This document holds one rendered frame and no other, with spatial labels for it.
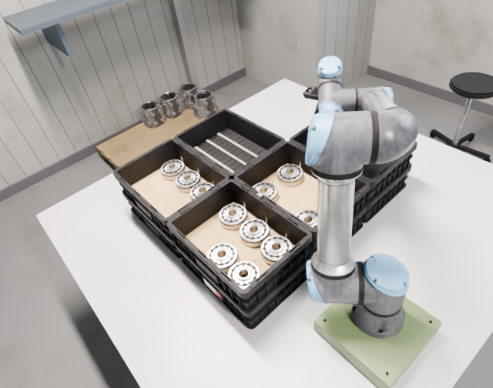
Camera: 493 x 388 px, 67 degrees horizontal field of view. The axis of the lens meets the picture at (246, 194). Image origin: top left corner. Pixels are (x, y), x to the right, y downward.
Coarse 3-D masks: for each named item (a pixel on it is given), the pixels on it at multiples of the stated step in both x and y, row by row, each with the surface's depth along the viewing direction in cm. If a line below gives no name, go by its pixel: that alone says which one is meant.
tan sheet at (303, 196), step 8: (272, 176) 150; (304, 176) 148; (280, 184) 146; (304, 184) 145; (312, 184) 144; (280, 192) 143; (288, 192) 143; (296, 192) 142; (304, 192) 142; (312, 192) 141; (280, 200) 140; (288, 200) 140; (296, 200) 139; (304, 200) 139; (312, 200) 138; (288, 208) 137; (296, 208) 136; (304, 208) 136; (312, 208) 136
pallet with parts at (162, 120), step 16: (160, 96) 319; (176, 96) 316; (192, 96) 323; (208, 96) 320; (144, 112) 306; (160, 112) 312; (176, 112) 322; (192, 112) 327; (208, 112) 314; (144, 128) 318; (160, 128) 315; (176, 128) 312; (112, 144) 306; (128, 144) 303; (144, 144) 301; (112, 160) 290; (128, 160) 287
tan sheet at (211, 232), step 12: (216, 216) 138; (252, 216) 136; (204, 228) 135; (216, 228) 134; (192, 240) 131; (204, 240) 130; (216, 240) 130; (228, 240) 129; (240, 240) 129; (204, 252) 127; (240, 252) 125; (252, 252) 125; (264, 264) 120
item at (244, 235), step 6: (246, 222) 130; (252, 222) 130; (258, 222) 129; (264, 222) 129; (240, 228) 128; (246, 228) 128; (264, 228) 128; (240, 234) 126; (246, 234) 126; (258, 234) 126; (264, 234) 126; (246, 240) 124; (252, 240) 124; (258, 240) 124
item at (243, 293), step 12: (228, 180) 137; (252, 192) 131; (192, 204) 130; (264, 204) 126; (180, 216) 127; (288, 216) 121; (300, 228) 117; (180, 240) 122; (300, 240) 113; (288, 252) 111; (276, 264) 108; (228, 276) 107; (264, 276) 106; (240, 288) 104; (252, 288) 103
